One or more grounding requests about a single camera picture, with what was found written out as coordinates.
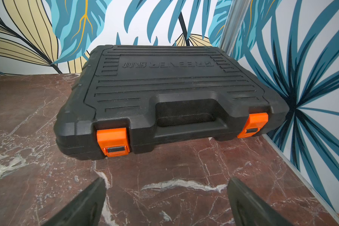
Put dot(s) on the black plastic tool case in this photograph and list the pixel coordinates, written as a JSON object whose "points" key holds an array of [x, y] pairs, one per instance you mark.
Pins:
{"points": [[129, 99]]}

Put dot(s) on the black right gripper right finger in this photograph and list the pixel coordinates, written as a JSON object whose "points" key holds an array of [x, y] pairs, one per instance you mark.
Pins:
{"points": [[249, 209]]}

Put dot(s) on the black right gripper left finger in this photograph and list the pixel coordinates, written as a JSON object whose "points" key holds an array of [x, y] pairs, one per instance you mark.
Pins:
{"points": [[85, 209]]}

